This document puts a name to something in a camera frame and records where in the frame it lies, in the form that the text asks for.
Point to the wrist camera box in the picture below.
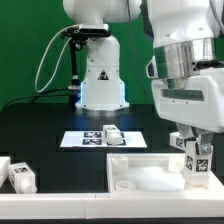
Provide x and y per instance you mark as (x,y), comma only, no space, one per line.
(151,68)

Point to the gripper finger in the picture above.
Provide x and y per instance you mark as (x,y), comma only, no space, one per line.
(185,131)
(204,142)

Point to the black camera on stand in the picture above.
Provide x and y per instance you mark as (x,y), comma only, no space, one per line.
(78,36)

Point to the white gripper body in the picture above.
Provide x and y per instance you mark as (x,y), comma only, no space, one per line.
(206,113)

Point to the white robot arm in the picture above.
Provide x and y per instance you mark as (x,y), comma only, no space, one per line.
(182,31)

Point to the white tag paper sheet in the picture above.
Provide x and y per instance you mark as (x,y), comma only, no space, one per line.
(91,139)

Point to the white square tabletop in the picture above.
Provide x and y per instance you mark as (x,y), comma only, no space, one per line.
(151,172)

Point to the white U-shaped fence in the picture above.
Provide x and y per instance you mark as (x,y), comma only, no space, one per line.
(119,204)

